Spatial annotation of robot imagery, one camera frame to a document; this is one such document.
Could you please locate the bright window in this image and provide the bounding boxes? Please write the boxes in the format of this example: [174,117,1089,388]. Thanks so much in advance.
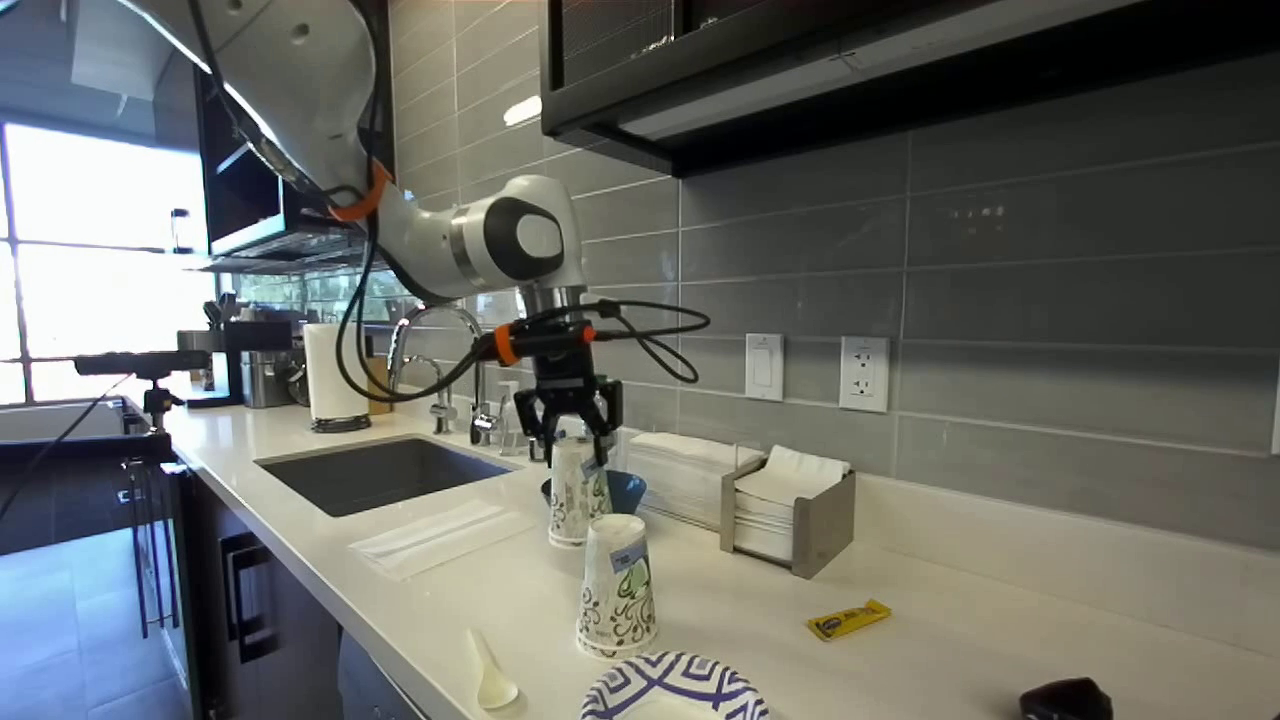
[0,117,214,407]

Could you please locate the white wall switch plate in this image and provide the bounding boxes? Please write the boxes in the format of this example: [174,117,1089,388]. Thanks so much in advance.
[741,330,788,404]

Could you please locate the paper towel roll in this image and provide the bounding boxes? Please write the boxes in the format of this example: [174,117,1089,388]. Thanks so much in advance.
[299,322,375,436]

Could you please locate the clear box of white napkins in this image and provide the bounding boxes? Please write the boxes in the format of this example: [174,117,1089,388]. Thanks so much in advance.
[615,430,771,538]

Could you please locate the wrist camera with orange mount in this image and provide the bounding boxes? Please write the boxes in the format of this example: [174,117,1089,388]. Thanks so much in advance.
[486,313,630,361]

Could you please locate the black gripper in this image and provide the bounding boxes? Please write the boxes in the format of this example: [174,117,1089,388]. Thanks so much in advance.
[514,349,626,473]

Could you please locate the white napkin stack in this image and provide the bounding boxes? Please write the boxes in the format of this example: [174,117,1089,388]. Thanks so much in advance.
[730,440,854,564]

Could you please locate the patterned paper coffee cup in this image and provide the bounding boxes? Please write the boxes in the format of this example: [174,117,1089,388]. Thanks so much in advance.
[572,507,661,662]
[547,414,615,526]

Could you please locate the white plastic spoon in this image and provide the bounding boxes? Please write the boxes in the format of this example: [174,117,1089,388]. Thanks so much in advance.
[461,625,525,715]

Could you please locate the blue patterned paper plate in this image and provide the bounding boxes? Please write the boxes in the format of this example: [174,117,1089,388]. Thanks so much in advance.
[576,650,777,720]

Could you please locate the white wall outlet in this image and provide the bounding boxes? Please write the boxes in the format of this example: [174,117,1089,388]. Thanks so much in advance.
[837,333,890,418]

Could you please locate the kitchen sink basin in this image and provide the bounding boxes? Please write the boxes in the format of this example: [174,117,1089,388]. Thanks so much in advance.
[252,436,514,521]

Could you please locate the blue bowl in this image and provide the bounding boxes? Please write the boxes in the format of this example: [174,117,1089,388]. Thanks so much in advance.
[534,468,651,521]

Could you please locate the yellow packet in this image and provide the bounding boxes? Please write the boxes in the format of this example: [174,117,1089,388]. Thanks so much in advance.
[805,595,897,643]

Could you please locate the chrome faucet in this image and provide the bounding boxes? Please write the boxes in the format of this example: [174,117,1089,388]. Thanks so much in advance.
[385,313,500,452]

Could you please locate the dark base cabinet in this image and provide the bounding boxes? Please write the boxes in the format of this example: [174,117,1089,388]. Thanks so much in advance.
[170,463,445,720]

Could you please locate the metal napkin holder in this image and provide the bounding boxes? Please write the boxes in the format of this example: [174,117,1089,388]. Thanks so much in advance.
[716,463,861,580]

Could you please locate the dark overhead cabinet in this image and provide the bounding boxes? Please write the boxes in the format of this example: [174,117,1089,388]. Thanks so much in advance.
[534,0,1280,185]
[195,77,393,264]

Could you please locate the orange cable strap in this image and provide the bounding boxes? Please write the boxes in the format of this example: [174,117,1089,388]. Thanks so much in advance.
[329,158,395,228]

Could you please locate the small black object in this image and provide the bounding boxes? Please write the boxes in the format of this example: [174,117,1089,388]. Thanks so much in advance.
[1016,677,1116,720]

